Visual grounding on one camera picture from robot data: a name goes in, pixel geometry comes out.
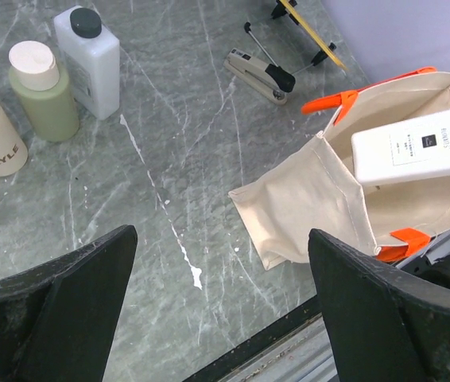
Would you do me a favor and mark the white bottle grey cap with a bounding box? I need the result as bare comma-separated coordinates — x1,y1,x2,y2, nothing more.
351,109,450,186
53,6,120,120

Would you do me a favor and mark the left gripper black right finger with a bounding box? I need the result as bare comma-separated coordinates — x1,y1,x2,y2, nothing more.
308,228,450,381

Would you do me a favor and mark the small grey black device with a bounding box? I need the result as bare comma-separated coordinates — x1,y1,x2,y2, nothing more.
223,49,296,105

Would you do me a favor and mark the white board wooden edge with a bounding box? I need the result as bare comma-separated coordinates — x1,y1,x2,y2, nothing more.
271,0,347,70

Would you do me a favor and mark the beige cap bottle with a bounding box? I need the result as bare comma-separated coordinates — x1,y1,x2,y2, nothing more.
8,41,80,142

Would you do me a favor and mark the aluminium rail frame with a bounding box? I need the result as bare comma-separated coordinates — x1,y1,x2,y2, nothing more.
192,229,450,381

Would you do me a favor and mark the beige canvas tote bag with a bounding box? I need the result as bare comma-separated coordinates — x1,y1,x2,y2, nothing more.
230,67,450,269

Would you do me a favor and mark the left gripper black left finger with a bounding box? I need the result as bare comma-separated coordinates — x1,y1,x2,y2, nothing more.
0,225,138,381

